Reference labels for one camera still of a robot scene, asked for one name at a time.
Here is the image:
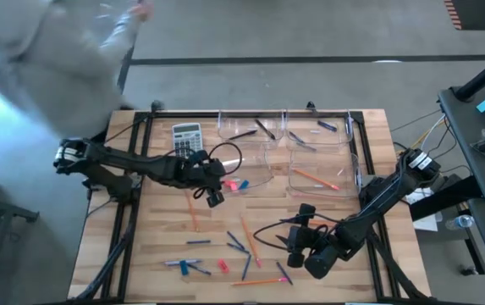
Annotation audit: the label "grey desk calculator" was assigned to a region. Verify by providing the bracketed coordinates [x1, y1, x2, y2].
[170, 122, 205, 161]

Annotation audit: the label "thick black beam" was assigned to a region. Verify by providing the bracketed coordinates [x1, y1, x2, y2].
[408, 175, 485, 223]

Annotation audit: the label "black aluminium rig frame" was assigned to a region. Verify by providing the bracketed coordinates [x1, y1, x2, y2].
[74, 108, 433, 305]

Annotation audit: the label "grey blue pen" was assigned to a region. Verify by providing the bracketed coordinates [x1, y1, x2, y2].
[163, 258, 203, 267]

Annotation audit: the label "small black floor object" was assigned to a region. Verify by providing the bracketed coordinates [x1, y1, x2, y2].
[457, 264, 480, 277]

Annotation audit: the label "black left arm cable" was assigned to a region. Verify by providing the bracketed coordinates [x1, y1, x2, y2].
[190, 141, 244, 201]

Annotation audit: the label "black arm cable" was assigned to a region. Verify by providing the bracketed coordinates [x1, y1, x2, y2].
[252, 213, 344, 252]
[190, 141, 244, 201]

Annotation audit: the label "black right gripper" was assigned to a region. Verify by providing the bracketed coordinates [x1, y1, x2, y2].
[286, 202, 323, 269]

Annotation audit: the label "black pen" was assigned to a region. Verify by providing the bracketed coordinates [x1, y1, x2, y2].
[253, 119, 277, 141]
[226, 129, 259, 142]

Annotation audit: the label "black mat red stripes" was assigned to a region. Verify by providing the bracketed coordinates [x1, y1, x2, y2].
[443, 0, 485, 31]

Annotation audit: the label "white paper sheet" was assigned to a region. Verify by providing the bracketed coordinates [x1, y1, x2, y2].
[405, 182, 443, 233]

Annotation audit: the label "person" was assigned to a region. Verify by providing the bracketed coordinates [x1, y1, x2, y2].
[0, 0, 155, 139]

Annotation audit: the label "clear plastic bin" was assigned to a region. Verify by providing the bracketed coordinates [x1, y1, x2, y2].
[217, 108, 286, 150]
[201, 141, 275, 197]
[284, 109, 355, 153]
[287, 148, 362, 200]

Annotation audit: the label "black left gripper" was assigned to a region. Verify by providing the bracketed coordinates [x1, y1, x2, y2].
[178, 149, 229, 209]

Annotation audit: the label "person's hand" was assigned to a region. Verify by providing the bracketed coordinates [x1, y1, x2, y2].
[128, 1, 155, 21]

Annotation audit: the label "clear water bottle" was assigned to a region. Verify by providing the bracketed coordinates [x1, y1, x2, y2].
[444, 213, 476, 232]

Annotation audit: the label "black pole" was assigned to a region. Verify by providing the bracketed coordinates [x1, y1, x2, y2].
[455, 48, 485, 103]

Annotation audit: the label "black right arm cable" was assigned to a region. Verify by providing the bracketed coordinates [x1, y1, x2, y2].
[252, 213, 344, 252]

